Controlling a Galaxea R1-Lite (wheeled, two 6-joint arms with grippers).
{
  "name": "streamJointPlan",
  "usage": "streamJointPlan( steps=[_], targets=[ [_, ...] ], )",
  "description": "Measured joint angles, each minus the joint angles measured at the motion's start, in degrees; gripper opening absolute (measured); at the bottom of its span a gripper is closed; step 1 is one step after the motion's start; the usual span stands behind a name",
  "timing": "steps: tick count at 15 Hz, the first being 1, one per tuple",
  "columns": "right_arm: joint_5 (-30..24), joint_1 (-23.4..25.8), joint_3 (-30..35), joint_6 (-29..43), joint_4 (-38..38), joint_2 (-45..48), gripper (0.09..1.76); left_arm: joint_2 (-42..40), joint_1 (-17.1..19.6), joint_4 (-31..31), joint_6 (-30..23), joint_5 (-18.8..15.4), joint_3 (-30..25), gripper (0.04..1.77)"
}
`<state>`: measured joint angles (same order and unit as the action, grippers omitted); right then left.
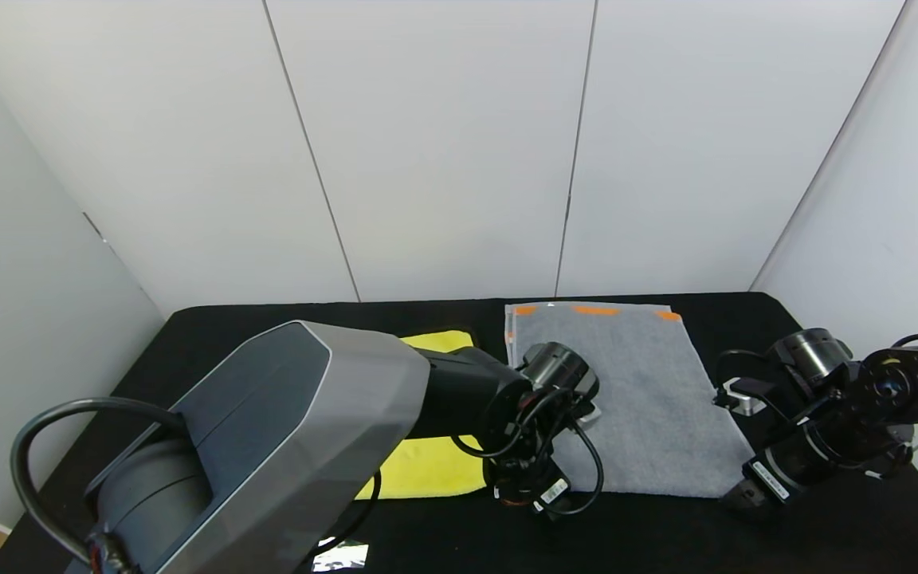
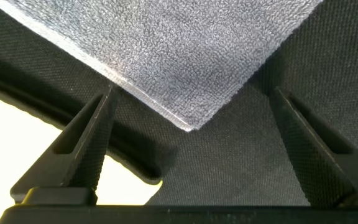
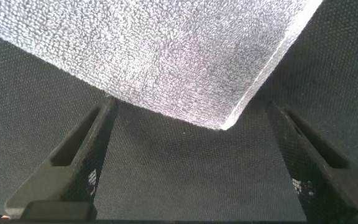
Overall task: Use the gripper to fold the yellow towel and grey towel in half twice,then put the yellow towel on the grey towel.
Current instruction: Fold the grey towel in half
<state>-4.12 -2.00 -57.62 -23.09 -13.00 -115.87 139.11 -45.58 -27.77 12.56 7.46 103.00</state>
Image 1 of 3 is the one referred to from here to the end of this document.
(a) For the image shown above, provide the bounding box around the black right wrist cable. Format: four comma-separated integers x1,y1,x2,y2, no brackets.
714,332,918,415

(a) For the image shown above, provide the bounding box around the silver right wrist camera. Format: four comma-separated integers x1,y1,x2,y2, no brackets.
716,376,775,418

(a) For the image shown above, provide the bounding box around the black left shoulder cable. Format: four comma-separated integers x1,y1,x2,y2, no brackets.
11,397,189,574

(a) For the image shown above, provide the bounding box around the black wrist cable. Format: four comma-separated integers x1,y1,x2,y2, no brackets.
714,332,918,415
451,383,605,519

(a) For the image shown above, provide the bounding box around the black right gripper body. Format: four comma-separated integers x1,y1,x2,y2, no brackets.
741,423,842,505

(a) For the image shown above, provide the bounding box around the grey towel with orange marks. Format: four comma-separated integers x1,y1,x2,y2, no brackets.
504,303,755,498

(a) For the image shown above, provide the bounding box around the shiny silver foil piece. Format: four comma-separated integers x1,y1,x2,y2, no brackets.
313,542,369,572

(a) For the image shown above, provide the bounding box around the yellow microfibre towel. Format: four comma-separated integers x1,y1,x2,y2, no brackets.
355,330,488,501

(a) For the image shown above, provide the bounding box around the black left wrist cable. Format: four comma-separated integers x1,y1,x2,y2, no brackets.
451,383,605,519

